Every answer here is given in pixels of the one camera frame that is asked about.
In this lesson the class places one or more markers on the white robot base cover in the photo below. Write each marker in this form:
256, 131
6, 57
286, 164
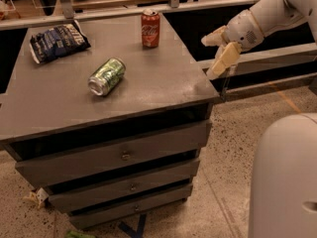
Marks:
284, 181

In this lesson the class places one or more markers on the top grey drawer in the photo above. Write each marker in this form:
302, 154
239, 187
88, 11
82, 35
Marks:
46, 171

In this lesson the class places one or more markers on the middle grey drawer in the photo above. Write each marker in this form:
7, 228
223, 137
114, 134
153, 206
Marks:
105, 191

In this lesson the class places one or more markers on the green soda can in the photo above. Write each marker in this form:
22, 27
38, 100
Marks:
106, 77

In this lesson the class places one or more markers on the blue chip bag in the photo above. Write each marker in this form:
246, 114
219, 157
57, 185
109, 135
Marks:
58, 42

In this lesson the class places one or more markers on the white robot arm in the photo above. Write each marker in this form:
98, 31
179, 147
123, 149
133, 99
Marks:
278, 15

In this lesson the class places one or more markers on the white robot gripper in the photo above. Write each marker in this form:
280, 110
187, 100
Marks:
243, 31

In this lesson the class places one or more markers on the grey drawer cabinet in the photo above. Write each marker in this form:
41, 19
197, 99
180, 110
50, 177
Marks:
50, 110

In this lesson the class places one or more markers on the crumpled paper scrap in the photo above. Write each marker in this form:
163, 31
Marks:
38, 196

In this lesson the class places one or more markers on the red coke can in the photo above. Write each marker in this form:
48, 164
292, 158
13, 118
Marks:
150, 20

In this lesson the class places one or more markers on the bottom grey drawer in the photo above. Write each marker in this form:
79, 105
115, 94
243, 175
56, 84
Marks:
130, 207

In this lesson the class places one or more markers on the green object on floor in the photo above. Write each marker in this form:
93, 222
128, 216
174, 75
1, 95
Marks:
75, 234

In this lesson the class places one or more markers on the grey drawer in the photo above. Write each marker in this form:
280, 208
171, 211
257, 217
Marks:
130, 207
46, 171
105, 191

